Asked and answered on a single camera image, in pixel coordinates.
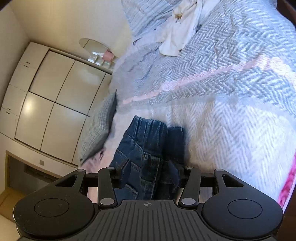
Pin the lilac pillow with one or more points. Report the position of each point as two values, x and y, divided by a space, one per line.
94 162

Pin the small white cosmetics shelf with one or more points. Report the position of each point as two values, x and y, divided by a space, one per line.
94 58

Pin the grey checked pillow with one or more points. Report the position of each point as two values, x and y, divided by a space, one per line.
99 129

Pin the grey and pink bedspread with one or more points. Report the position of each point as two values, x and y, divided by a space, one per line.
231 81

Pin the blue striped pillow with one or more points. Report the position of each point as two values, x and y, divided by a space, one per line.
148 16

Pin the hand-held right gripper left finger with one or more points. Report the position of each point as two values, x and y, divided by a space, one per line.
123 172

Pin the white wardrobe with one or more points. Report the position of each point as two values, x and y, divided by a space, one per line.
57 92

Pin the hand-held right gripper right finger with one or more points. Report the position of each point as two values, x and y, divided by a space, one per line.
174 172

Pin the white crumpled garment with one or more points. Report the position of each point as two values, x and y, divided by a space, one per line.
182 27

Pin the pink tissue box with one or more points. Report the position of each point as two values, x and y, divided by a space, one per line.
107 56

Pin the blue denim jeans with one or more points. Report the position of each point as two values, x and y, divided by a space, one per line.
145 148

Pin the grey wall switch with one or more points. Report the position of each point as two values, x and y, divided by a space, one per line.
41 162

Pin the round vanity mirror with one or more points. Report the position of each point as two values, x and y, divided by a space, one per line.
92 44

